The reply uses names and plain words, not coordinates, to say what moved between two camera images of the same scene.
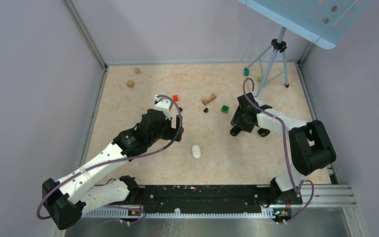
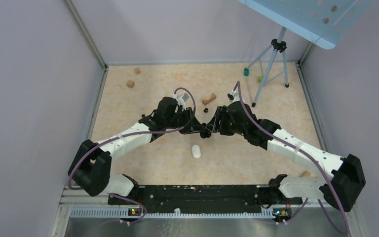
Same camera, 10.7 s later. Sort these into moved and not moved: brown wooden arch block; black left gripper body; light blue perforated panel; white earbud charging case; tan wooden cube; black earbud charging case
Moved: black earbud charging case; black left gripper body
Not moved: light blue perforated panel; brown wooden arch block; white earbud charging case; tan wooden cube
